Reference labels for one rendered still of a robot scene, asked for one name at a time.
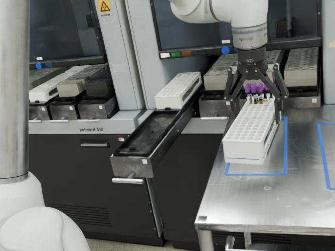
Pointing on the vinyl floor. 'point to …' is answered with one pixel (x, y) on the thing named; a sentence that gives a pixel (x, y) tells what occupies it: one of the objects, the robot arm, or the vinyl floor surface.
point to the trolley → (275, 186)
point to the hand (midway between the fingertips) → (257, 115)
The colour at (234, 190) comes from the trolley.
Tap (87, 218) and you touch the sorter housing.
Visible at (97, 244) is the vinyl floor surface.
